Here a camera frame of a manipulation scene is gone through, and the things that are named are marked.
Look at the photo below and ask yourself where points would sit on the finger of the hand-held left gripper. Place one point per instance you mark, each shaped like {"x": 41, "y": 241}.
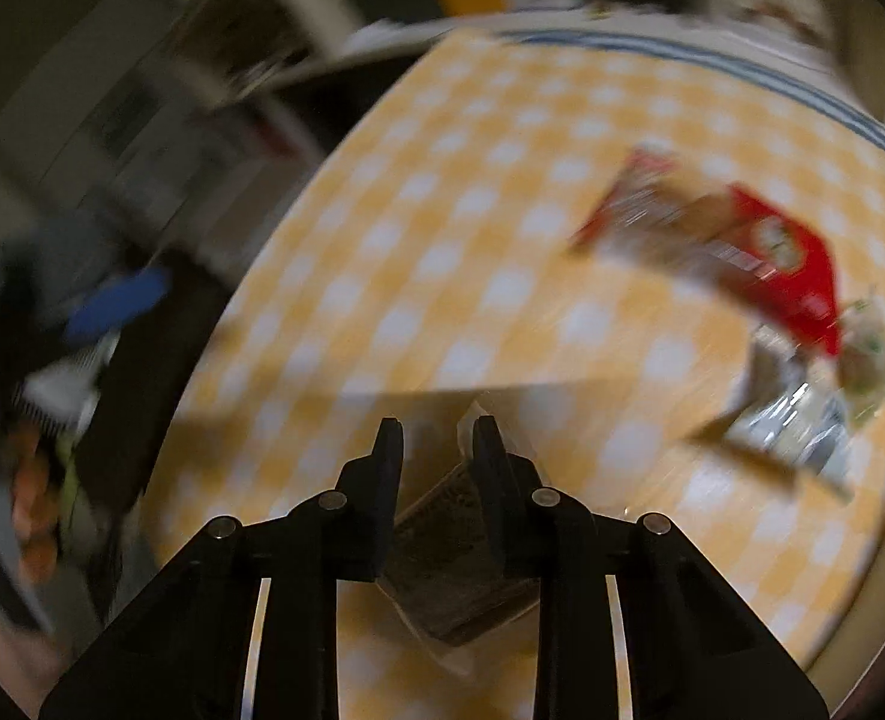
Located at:
{"x": 116, "y": 304}

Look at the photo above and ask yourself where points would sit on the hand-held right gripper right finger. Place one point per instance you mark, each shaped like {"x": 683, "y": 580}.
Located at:
{"x": 491, "y": 487}

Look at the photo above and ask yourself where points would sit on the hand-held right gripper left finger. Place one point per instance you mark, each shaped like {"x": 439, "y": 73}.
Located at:
{"x": 382, "y": 487}

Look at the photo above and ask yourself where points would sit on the dark square snack packet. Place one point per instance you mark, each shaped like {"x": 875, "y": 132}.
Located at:
{"x": 442, "y": 562}

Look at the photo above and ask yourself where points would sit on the dark chair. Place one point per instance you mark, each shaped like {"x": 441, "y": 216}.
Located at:
{"x": 150, "y": 390}

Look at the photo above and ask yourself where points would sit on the silver and white snack packet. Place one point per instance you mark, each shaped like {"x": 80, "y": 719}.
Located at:
{"x": 795, "y": 412}

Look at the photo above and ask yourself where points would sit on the clear packet with brown snack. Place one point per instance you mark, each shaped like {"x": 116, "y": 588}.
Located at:
{"x": 645, "y": 214}

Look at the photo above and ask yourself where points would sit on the red snack packet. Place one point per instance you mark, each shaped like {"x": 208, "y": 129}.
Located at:
{"x": 783, "y": 262}

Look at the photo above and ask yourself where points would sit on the green and white snack packet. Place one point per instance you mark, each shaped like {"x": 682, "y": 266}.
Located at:
{"x": 866, "y": 349}

